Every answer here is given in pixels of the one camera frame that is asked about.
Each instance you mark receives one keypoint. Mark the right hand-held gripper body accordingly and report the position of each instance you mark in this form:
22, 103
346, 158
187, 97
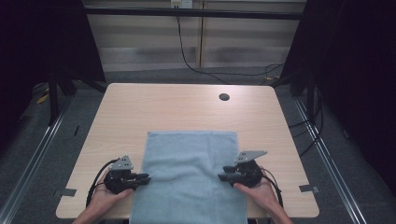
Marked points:
249, 171

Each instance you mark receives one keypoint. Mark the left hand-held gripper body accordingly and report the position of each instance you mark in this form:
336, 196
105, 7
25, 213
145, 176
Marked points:
120, 177

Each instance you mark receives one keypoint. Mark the light blue towel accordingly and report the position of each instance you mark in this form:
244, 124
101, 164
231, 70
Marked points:
190, 174

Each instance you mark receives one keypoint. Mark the person's right hand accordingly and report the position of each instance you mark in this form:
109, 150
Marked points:
260, 196

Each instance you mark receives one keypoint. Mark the person's left hand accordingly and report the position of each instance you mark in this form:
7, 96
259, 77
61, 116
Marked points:
106, 200

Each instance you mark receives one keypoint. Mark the grey tape strip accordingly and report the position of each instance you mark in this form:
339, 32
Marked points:
308, 188

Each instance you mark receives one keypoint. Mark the black metal stand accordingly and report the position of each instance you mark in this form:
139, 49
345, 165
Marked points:
310, 93
53, 96

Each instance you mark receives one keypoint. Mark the yellow floor tape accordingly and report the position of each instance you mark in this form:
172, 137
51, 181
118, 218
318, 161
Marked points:
42, 98

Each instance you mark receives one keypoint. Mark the black curtain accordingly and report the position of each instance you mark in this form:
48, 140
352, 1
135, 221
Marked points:
37, 40
355, 62

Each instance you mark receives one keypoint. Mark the aluminium floor rail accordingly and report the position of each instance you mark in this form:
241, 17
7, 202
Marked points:
29, 161
330, 161

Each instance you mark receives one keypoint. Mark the black horizontal frame bar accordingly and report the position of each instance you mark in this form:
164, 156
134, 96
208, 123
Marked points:
193, 13

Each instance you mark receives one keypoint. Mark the white wall socket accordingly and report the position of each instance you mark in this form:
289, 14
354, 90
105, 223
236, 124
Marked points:
181, 3

